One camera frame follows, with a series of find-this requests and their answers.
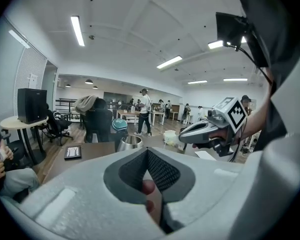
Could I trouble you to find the dark brown table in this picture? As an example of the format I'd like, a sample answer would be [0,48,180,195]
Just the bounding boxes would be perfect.
[41,133,217,185]

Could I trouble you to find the black box appliance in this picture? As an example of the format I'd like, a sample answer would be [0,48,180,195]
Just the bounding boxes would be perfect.
[17,88,48,124]

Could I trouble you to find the grey jacket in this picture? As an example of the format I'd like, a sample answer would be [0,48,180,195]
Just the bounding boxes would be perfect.
[74,95,99,115]

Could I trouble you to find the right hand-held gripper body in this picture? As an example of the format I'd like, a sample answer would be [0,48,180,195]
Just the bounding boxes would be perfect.
[206,96,249,158]

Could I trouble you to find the stainless steel kettle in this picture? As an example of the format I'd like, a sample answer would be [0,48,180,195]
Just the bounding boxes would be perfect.
[111,118,145,153]

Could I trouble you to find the black office chair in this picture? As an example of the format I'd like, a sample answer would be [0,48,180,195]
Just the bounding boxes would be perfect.
[46,103,74,146]
[1,128,28,167]
[84,97,115,144]

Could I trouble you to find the white window blinds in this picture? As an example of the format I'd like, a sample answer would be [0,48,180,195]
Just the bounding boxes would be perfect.
[13,43,49,117]

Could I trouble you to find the person's right hand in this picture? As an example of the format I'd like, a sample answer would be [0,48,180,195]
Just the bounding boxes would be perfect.
[192,128,230,149]

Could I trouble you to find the black chest monitor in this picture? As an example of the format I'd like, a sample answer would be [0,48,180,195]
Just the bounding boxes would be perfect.
[215,11,253,49]

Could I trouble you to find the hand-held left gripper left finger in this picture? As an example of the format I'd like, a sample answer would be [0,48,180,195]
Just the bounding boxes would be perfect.
[4,147,166,240]

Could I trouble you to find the person's black shirt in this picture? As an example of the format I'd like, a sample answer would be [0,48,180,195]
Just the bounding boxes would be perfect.
[233,0,300,152]

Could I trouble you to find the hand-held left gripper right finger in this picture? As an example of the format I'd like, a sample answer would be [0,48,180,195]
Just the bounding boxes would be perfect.
[147,147,244,240]

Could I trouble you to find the person's right forearm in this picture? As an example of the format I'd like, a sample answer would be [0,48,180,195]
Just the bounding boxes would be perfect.
[236,82,275,147]

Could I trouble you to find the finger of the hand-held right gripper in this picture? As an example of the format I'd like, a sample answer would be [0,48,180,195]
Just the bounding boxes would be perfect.
[178,126,226,144]
[187,122,217,130]

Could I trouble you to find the white paper notice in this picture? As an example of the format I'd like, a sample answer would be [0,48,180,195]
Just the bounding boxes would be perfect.
[29,73,38,90]

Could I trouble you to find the white paper sheet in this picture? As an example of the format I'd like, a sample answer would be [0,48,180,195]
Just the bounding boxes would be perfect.
[194,150,218,162]

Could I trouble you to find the light wooden desk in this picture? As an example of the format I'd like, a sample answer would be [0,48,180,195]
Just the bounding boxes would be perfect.
[116,109,141,125]

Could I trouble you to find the round light wooden table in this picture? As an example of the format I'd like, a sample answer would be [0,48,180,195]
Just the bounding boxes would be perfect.
[0,115,50,166]

